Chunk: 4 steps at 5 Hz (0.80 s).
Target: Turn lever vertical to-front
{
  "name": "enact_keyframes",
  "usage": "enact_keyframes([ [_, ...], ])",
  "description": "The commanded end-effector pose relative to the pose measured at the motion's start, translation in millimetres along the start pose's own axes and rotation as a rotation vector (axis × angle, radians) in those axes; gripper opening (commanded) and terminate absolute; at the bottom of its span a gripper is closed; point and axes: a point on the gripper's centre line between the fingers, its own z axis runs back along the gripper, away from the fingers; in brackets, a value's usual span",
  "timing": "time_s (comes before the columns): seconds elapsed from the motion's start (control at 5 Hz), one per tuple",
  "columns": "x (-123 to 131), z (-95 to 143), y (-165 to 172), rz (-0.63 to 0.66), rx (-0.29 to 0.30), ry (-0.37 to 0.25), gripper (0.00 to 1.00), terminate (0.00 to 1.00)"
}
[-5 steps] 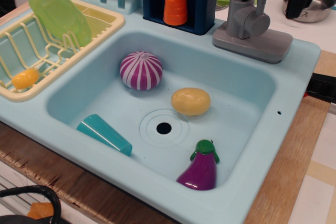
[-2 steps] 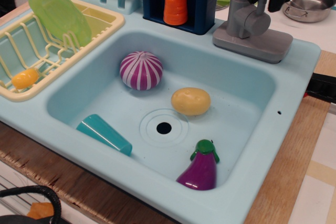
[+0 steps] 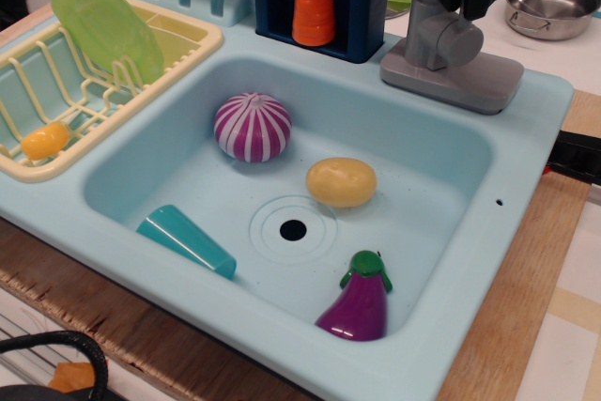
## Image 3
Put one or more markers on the grey toy faucet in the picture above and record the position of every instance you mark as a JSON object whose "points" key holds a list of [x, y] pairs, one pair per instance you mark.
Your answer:
{"points": [[441, 58]]}

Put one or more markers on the stainless steel pot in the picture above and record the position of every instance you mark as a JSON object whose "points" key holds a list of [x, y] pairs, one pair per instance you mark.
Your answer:
{"points": [[551, 20]]}

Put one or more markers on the orange toy carrot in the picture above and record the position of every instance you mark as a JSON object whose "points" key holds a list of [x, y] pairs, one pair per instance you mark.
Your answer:
{"points": [[313, 22]]}

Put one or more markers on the black clamp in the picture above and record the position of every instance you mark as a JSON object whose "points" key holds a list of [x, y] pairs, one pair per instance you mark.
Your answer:
{"points": [[576, 156]]}

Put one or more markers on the yellow toy potato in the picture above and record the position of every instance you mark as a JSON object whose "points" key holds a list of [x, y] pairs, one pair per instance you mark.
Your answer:
{"points": [[341, 182]]}

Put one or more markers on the purple striped toy onion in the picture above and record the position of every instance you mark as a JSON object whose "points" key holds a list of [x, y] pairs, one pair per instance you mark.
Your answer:
{"points": [[252, 127]]}

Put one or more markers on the light blue toy sink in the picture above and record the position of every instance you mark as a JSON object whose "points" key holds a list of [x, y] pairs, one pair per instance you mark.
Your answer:
{"points": [[453, 186]]}

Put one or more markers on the green plastic plate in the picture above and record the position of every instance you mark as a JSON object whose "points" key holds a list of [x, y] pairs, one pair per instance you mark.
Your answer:
{"points": [[109, 30]]}

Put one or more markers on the purple toy eggplant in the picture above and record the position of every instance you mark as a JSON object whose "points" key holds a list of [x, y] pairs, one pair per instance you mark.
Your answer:
{"points": [[360, 313]]}

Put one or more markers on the teal plastic cup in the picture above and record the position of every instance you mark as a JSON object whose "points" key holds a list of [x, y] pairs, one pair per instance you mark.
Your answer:
{"points": [[172, 229]]}

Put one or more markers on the yellow dish rack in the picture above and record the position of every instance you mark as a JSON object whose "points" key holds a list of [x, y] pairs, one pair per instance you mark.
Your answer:
{"points": [[46, 78]]}

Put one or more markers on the yellow toy lemon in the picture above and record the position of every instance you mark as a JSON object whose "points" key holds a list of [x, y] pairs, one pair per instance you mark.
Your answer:
{"points": [[46, 141]]}

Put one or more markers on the orange tape piece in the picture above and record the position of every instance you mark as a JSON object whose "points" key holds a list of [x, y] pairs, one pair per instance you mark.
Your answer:
{"points": [[72, 376]]}

